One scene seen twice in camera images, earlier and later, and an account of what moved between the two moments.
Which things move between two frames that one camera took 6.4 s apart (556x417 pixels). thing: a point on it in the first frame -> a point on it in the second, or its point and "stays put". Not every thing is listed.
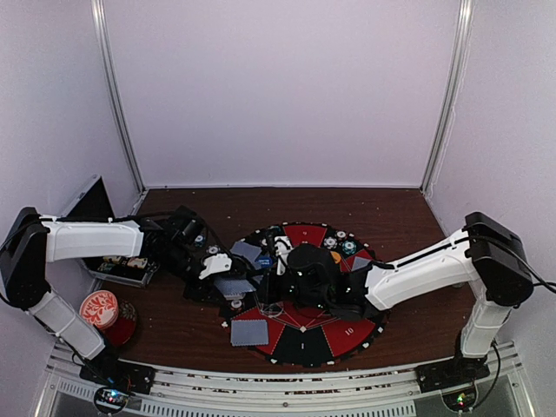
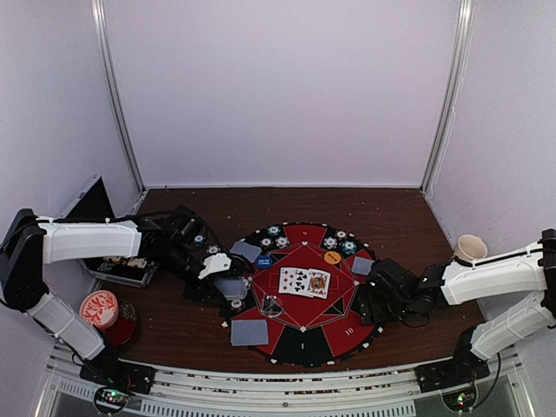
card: x=249 y=332 stays put
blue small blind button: x=264 y=261 stays put
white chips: x=330 y=242 stays put
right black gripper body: x=313 y=297 -> x=396 y=309
